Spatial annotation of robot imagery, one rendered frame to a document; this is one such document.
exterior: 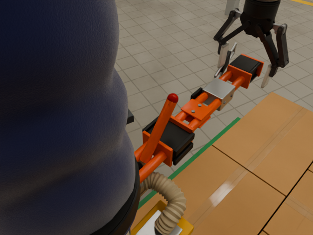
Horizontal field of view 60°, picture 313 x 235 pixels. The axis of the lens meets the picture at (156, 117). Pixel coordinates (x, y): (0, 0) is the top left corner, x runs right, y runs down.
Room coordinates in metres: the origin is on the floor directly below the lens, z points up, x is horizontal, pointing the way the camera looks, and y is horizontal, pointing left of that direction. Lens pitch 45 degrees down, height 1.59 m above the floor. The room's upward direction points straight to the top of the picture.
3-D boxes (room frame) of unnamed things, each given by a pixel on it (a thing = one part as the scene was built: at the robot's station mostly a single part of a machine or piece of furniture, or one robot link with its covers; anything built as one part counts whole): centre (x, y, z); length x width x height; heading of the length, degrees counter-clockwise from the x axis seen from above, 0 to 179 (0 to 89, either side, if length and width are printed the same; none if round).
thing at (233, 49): (0.67, -0.17, 1.12); 0.31 x 0.03 x 0.05; 152
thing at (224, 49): (0.67, -0.19, 1.18); 0.03 x 0.01 x 0.07; 137
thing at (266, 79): (0.57, -0.29, 1.18); 0.03 x 0.01 x 0.07; 137
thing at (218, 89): (0.57, -0.17, 1.12); 0.07 x 0.07 x 0.04; 49
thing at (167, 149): (0.41, -0.03, 1.12); 0.10 x 0.08 x 0.06; 49
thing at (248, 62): (0.67, -0.26, 1.12); 0.08 x 0.07 x 0.05; 139
